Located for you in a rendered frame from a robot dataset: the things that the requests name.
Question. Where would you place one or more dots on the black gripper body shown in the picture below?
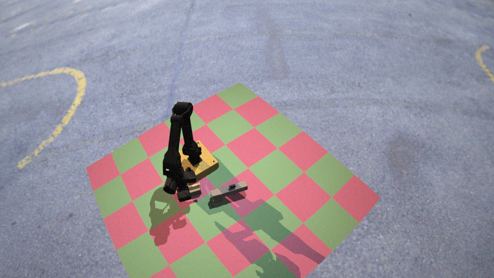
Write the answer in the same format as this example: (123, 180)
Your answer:
(183, 194)

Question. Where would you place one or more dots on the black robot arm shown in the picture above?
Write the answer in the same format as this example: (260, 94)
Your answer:
(180, 119)

